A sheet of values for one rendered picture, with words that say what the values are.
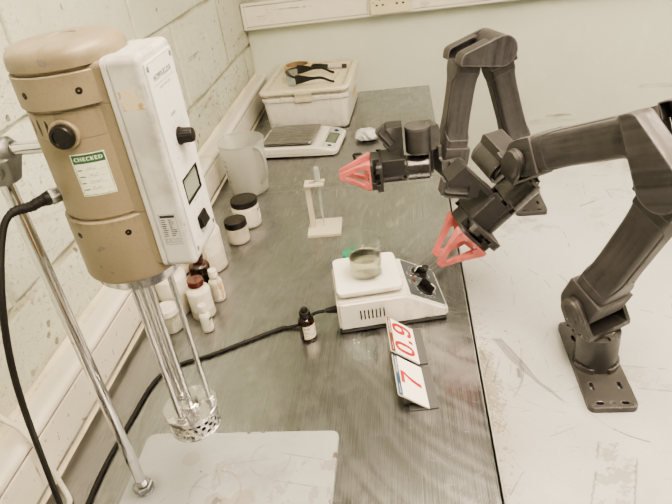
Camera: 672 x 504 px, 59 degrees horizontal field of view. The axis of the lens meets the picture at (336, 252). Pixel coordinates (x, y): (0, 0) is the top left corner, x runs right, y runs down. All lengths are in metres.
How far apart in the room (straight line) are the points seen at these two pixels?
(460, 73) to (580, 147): 0.49
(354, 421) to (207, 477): 0.23
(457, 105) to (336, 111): 0.79
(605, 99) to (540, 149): 1.69
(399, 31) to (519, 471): 1.82
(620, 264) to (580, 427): 0.24
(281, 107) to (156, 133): 1.55
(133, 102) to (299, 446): 0.57
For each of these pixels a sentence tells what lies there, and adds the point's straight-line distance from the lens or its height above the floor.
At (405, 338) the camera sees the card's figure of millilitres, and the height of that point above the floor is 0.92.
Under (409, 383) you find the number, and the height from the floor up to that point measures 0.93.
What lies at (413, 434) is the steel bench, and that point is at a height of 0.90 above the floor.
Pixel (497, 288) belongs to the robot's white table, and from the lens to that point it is 1.19.
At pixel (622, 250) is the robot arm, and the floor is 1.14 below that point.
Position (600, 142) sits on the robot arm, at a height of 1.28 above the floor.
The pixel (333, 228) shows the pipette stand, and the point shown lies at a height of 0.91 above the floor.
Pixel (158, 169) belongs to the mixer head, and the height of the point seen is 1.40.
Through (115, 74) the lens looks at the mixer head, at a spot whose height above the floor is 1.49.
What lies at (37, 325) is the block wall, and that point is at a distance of 1.04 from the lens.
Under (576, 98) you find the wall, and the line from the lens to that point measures 2.56.
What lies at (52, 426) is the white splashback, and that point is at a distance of 1.00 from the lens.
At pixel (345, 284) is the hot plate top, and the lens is 1.07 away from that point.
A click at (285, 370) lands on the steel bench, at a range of 1.05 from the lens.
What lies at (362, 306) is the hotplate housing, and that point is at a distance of 1.06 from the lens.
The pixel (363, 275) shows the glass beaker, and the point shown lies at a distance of 1.06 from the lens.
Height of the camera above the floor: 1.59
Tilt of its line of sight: 31 degrees down
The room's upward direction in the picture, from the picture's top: 8 degrees counter-clockwise
